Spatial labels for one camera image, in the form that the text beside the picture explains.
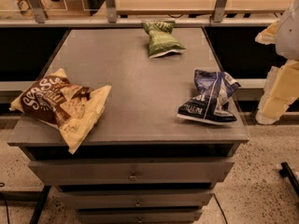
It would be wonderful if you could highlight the green jalapeno chip bag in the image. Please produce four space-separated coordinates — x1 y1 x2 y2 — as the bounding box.
142 21 186 59

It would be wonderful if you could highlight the top grey drawer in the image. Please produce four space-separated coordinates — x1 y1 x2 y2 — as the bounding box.
29 158 234 186

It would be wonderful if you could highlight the middle grey drawer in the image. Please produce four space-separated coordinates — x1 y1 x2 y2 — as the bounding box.
59 189 213 209

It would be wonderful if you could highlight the brown and cream chip bag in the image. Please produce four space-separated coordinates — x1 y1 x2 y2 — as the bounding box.
9 68 111 154

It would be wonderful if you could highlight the blue chip bag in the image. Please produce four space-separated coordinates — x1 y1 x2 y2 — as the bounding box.
177 70 240 125

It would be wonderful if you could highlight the grey drawer cabinet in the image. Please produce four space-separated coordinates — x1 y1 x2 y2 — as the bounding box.
9 28 249 213

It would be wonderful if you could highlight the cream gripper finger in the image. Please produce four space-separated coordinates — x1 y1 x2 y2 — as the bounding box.
255 60 299 125
255 21 278 45

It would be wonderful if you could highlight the clear acrylic barrier panel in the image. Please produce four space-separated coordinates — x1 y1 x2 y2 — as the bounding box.
0 0 106 22

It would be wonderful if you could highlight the black bar on floor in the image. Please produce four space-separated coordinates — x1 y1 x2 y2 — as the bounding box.
279 162 299 197

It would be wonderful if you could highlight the black leg at left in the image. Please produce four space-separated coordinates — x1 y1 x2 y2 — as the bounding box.
29 186 50 224

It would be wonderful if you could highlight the bottom grey drawer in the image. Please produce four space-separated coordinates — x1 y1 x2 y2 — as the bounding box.
77 208 202 224

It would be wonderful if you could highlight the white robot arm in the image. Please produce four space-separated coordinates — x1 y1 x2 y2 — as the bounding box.
255 0 299 125

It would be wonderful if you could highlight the grey drawer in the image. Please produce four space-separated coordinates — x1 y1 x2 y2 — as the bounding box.
77 208 202 224
29 158 234 186
59 189 213 209

